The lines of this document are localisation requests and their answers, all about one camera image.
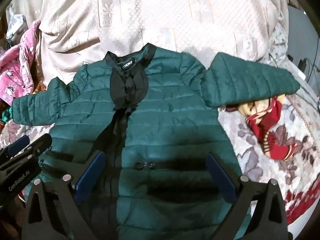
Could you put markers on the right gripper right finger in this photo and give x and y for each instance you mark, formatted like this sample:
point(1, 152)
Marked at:
point(269, 220)

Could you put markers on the grey patterned bag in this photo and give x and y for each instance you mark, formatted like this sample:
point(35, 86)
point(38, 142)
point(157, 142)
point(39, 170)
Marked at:
point(17, 25)

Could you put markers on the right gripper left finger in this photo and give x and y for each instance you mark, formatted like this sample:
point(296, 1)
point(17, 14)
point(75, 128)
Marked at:
point(52, 209)

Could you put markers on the teal green cloth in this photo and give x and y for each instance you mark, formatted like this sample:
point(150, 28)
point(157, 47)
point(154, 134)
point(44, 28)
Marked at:
point(6, 115)

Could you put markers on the dark green quilted puffer jacket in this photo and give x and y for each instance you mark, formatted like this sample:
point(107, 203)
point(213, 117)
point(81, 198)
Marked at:
point(175, 119)

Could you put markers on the red yellow floral cloth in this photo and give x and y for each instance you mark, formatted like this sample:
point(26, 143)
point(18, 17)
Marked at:
point(261, 117)

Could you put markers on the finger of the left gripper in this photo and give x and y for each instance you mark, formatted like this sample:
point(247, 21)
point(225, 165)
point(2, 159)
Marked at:
point(37, 147)
point(13, 149)

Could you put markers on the pink penguin print garment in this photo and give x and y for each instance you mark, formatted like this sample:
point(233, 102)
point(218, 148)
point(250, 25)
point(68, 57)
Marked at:
point(16, 78)

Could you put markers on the beige patterned quilt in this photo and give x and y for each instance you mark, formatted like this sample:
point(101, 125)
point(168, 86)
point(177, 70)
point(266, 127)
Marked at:
point(78, 32)

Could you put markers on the black power adapter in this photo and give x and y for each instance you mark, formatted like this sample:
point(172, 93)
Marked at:
point(303, 64)

